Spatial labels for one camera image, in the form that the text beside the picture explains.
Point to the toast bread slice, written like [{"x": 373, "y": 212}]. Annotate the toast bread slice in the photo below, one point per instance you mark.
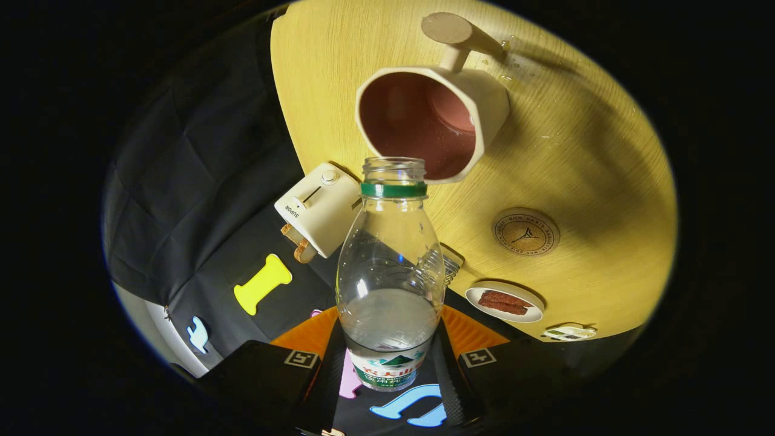
[{"x": 301, "y": 249}]

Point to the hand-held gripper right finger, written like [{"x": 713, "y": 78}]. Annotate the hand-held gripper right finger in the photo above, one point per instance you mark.
[{"x": 454, "y": 387}]

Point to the white divided grain dish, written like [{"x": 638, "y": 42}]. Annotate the white divided grain dish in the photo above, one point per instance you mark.
[{"x": 569, "y": 333}]

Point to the brown meat slice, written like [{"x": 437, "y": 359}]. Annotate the brown meat slice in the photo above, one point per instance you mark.
[
  {"x": 505, "y": 298},
  {"x": 502, "y": 309}
]

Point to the round cork coaster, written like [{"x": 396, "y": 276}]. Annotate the round cork coaster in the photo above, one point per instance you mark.
[{"x": 525, "y": 232}]

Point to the cream toaster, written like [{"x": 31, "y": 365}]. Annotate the cream toaster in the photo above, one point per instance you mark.
[{"x": 321, "y": 212}]

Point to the clear plastic juice bottle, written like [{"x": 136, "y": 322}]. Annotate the clear plastic juice bottle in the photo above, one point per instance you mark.
[{"x": 390, "y": 327}]

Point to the white round plate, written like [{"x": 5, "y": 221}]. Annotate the white round plate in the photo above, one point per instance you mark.
[{"x": 505, "y": 318}]

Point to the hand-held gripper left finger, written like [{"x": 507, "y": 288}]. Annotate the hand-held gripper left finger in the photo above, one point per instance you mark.
[{"x": 327, "y": 387}]

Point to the wooden table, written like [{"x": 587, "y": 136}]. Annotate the wooden table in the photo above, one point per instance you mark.
[{"x": 575, "y": 151}]

